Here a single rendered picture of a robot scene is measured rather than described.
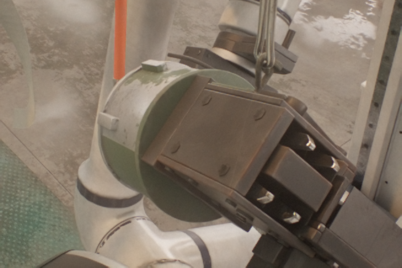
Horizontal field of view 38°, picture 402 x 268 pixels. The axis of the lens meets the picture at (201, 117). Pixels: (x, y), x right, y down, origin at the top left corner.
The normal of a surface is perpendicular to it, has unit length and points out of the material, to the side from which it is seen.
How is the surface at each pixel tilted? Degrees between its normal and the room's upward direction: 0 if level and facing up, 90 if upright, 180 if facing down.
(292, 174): 65
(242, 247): 44
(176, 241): 28
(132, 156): 78
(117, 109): 52
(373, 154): 90
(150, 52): 87
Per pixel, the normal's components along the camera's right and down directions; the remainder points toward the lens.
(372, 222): 0.50, 0.16
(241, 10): -0.49, -0.29
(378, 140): -0.78, 0.40
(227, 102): -0.68, -0.55
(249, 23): -0.14, -0.14
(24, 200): 0.00, -0.77
